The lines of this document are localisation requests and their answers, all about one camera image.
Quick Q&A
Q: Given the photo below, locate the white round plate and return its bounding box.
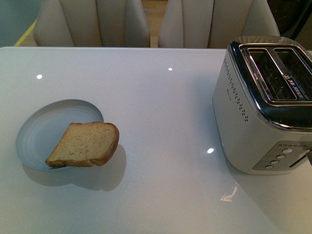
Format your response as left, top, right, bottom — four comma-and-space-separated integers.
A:
16, 99, 103, 171

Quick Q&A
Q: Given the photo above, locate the toasted bread slice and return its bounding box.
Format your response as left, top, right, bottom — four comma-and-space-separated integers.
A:
45, 121, 119, 168

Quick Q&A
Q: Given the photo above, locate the white chrome two-slot toaster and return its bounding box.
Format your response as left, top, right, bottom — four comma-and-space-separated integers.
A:
213, 36, 312, 175

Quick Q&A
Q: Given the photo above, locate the beige chair left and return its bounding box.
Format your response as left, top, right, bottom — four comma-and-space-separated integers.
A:
34, 0, 151, 47

